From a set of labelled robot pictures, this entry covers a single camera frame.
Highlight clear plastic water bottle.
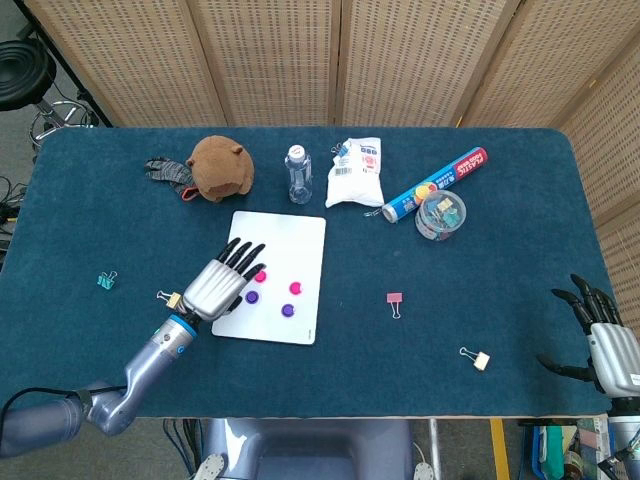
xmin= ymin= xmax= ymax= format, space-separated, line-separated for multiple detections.
xmin=284 ymin=144 xmax=314 ymax=205

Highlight grey knit work glove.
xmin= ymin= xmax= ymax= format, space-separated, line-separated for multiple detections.
xmin=144 ymin=157 xmax=199 ymax=202

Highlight white table leg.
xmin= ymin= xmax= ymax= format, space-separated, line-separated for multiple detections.
xmin=427 ymin=418 xmax=444 ymax=480

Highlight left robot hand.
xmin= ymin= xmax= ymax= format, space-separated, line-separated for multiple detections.
xmin=182 ymin=237 xmax=267 ymax=322

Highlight white powder bag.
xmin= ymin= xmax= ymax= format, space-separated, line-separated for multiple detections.
xmin=324 ymin=137 xmax=386 ymax=209

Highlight cables under table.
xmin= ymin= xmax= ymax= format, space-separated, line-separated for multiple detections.
xmin=162 ymin=418 xmax=204 ymax=476

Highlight blue grey robot torso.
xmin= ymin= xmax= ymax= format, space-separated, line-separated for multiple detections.
xmin=192 ymin=418 xmax=437 ymax=480

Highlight clear jar of binder clips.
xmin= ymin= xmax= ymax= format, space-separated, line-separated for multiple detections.
xmin=414 ymin=189 xmax=470 ymax=243

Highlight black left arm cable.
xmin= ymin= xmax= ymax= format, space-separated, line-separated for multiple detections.
xmin=0 ymin=383 xmax=126 ymax=431

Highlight white board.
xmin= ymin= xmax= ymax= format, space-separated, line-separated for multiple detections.
xmin=210 ymin=210 xmax=327 ymax=346

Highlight dark blue table cloth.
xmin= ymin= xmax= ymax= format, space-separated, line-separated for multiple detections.
xmin=0 ymin=127 xmax=640 ymax=420

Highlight black round stool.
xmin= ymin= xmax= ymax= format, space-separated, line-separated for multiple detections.
xmin=0 ymin=38 xmax=101 ymax=151

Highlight blue plastic crate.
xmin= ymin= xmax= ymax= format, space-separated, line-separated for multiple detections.
xmin=530 ymin=424 xmax=576 ymax=480

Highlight black floor cables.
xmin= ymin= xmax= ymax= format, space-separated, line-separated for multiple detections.
xmin=0 ymin=174 xmax=29 ymax=261

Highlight brown capybara plush toy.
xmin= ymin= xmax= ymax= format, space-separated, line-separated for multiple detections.
xmin=185 ymin=135 xmax=255 ymax=203

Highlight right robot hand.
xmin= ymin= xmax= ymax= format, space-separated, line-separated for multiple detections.
xmin=536 ymin=273 xmax=640 ymax=399

